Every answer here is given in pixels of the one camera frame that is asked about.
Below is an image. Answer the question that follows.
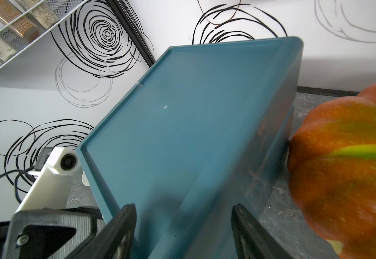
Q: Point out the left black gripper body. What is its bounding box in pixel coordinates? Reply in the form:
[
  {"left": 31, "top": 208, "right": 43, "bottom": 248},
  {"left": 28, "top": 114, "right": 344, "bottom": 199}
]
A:
[{"left": 0, "top": 207, "right": 102, "bottom": 259}]

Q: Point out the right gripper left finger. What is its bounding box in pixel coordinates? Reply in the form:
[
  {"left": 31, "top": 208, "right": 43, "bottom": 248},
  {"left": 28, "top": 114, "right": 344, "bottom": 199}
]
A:
[{"left": 67, "top": 204, "right": 137, "bottom": 259}]

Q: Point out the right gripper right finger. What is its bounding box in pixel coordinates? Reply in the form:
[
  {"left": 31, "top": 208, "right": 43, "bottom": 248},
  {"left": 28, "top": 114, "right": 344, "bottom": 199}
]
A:
[{"left": 231, "top": 204, "right": 292, "bottom": 259}]

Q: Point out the teal drawer cabinet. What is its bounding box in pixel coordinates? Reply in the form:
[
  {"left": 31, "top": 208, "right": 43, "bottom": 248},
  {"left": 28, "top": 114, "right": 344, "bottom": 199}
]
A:
[{"left": 77, "top": 37, "right": 303, "bottom": 259}]

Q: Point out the orange pumpkin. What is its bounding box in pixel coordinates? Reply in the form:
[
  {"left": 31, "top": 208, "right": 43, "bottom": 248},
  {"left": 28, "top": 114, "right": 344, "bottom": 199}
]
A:
[{"left": 288, "top": 84, "right": 376, "bottom": 259}]

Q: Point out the spice jar white powder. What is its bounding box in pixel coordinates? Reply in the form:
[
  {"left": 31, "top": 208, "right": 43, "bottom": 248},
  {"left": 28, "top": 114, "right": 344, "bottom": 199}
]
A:
[{"left": 16, "top": 0, "right": 59, "bottom": 30}]

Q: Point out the spice jar brown powder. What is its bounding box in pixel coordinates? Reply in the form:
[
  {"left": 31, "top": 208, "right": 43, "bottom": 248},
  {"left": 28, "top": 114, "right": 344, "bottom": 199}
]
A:
[{"left": 0, "top": 0, "right": 40, "bottom": 43}]

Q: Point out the clear wall spice shelf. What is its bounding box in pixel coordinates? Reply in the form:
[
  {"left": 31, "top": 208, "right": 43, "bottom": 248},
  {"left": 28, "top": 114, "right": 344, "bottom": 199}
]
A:
[{"left": 0, "top": 1, "right": 87, "bottom": 69}]

